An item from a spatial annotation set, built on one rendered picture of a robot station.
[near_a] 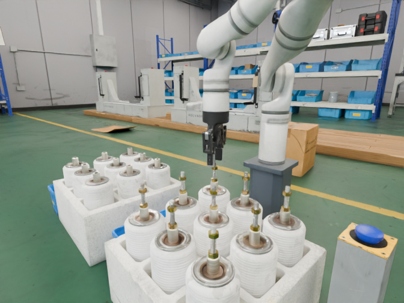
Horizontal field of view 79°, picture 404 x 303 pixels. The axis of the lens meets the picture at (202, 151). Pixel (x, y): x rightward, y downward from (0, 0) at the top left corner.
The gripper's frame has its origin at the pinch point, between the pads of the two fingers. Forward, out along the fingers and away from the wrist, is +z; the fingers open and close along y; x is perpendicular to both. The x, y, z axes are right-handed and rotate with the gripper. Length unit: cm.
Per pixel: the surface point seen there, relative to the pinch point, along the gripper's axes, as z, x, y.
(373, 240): 2.9, -35.4, -23.0
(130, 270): 17.2, 7.8, -30.6
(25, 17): -162, 550, 318
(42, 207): 35, 88, 2
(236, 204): 9.9, -8.6, -6.2
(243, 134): 29, 36, 182
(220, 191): 9.9, -2.1, -0.1
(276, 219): 10.0, -19.3, -9.8
